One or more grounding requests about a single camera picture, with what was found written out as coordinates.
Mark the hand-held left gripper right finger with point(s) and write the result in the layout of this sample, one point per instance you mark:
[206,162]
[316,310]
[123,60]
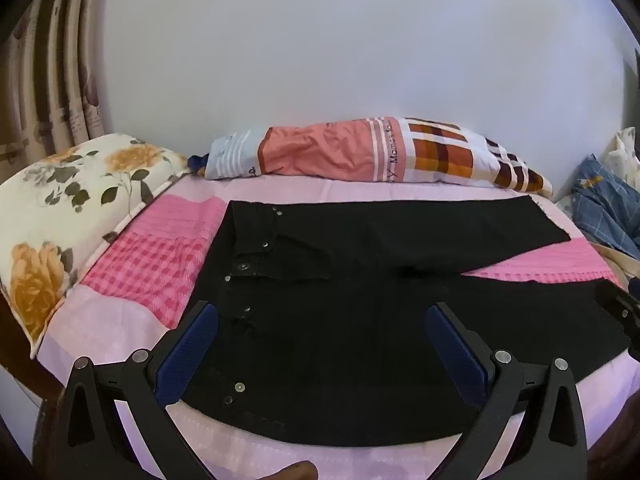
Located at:
[457,355]

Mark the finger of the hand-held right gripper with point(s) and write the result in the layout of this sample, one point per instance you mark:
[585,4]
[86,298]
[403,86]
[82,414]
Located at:
[620,307]

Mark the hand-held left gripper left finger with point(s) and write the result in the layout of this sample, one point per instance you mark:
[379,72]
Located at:
[186,355]

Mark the black pants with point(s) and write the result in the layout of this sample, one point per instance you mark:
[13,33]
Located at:
[350,335]

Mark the person's left hand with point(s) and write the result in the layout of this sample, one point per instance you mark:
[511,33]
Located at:
[295,472]

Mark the beige cloth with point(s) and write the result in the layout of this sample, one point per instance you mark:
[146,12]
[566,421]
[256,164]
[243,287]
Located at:
[622,262]

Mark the pink checked bedsheet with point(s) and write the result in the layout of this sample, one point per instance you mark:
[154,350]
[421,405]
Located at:
[150,265]

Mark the blue checked cloth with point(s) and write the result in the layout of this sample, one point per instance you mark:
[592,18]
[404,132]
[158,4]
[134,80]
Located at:
[602,205]

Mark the white cloth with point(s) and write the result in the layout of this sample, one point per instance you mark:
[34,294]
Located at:
[622,152]

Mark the small dark blue cloth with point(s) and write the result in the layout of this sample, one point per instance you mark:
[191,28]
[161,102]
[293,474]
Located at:
[196,164]

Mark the floral pillow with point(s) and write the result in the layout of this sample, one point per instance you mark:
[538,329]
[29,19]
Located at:
[65,200]

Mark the pink orange patchwork pillow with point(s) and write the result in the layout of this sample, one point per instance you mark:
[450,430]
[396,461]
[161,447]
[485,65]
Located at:
[330,152]

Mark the brown striped curtain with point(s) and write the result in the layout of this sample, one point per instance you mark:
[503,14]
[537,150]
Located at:
[55,75]

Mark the dark wooden bed frame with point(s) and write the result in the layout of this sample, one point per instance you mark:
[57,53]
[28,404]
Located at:
[20,345]

